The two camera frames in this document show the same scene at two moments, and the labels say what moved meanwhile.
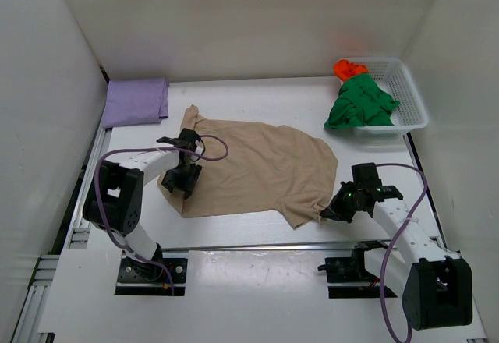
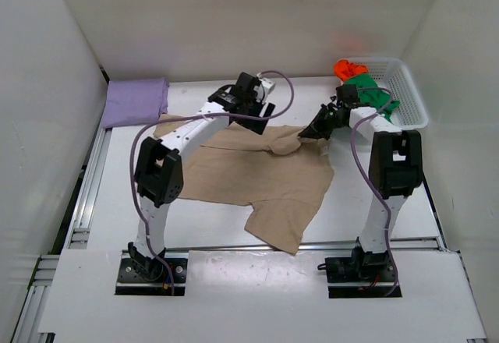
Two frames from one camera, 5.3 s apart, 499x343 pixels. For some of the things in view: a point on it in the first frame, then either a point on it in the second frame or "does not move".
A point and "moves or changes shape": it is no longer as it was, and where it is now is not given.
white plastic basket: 393,77 does not move
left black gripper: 181,179 -> 256,117
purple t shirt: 135,101 does not move
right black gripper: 342,206 -> 325,117
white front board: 228,296 does not move
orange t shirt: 343,69 does not move
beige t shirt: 249,167 moves or changes shape
